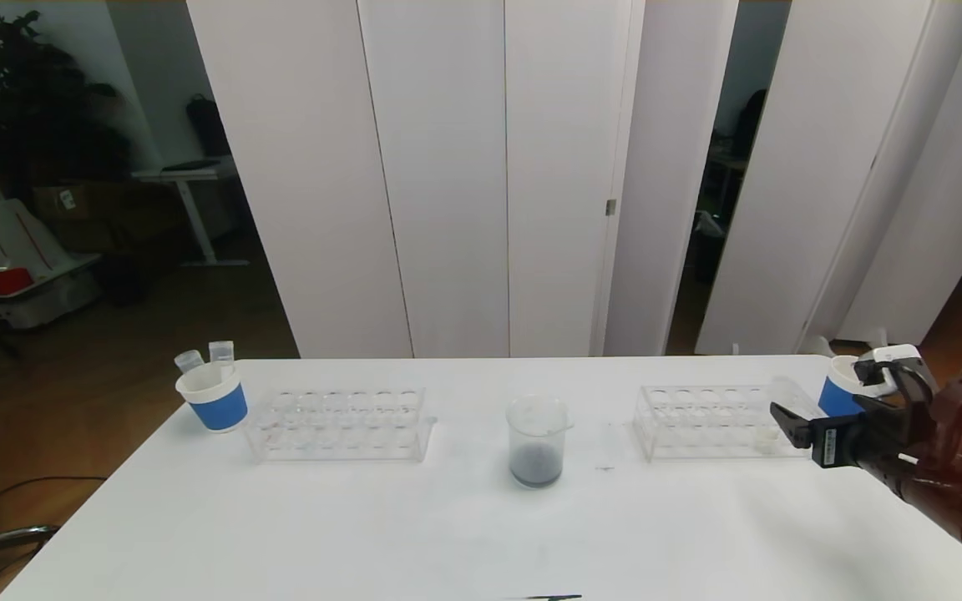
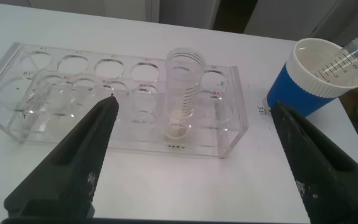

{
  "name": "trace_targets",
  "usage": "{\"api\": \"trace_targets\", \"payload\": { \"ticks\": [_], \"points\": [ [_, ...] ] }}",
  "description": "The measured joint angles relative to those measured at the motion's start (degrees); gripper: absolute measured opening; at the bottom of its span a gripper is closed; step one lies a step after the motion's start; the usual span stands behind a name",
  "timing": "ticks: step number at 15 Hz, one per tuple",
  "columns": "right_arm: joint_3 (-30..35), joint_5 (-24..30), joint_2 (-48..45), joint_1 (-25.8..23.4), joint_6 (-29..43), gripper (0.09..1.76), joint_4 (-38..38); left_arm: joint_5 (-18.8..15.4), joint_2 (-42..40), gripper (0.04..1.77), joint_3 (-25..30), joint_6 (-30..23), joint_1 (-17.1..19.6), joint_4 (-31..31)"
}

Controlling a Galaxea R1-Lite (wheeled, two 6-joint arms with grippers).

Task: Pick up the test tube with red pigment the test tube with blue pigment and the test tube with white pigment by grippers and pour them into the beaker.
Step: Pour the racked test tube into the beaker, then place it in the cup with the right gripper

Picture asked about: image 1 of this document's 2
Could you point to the white partition foot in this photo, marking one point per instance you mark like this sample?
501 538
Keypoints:
819 344

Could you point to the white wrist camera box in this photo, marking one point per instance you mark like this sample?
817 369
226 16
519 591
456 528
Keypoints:
886 363

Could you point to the blue pigment test tube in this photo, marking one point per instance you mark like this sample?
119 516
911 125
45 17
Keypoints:
189 361

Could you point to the red pigment test tube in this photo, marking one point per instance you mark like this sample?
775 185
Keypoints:
221 352

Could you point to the white folding partition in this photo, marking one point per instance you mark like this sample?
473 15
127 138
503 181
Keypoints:
823 167
431 167

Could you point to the white angled partition panel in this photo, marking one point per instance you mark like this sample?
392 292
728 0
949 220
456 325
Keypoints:
665 167

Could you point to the black bag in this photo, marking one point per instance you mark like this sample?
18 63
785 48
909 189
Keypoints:
210 129

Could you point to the clear glass beaker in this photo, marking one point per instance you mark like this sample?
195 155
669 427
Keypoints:
535 467

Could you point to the metal chair frame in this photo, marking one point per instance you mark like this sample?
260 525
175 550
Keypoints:
5 538

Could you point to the clear acrylic test tube rack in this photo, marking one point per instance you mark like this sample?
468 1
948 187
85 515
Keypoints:
347 417
719 421

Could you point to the white machine base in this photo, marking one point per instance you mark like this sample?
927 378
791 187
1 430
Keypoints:
30 250

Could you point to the dark potted plant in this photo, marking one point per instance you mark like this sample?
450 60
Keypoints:
30 108

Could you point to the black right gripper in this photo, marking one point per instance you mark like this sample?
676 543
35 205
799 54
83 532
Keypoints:
829 441

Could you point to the white background desk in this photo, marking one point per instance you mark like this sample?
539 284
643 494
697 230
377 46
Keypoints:
189 175

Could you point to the blue white paper cup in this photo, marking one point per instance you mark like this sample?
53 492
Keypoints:
836 399
220 409

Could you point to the cardboard box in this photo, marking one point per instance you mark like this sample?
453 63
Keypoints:
72 202

